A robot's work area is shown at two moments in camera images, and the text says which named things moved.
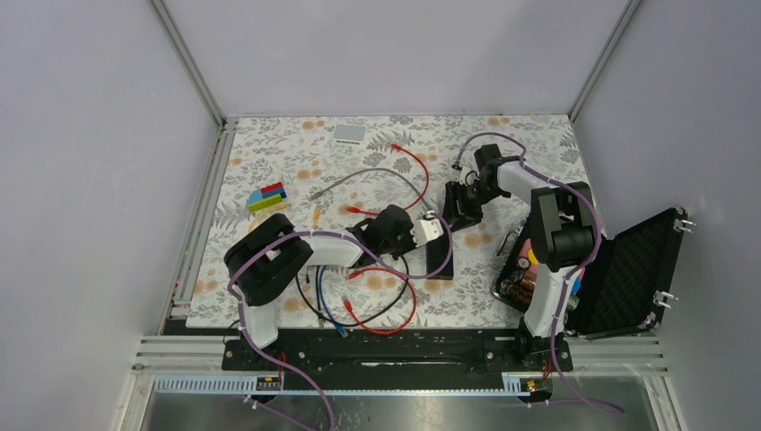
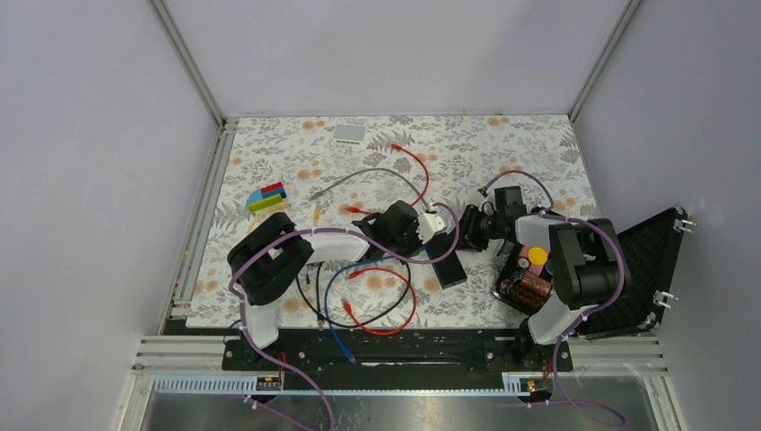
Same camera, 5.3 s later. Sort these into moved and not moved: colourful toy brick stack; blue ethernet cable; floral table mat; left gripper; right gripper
Moved: blue ethernet cable; right gripper
Not moved: left gripper; colourful toy brick stack; floral table mat
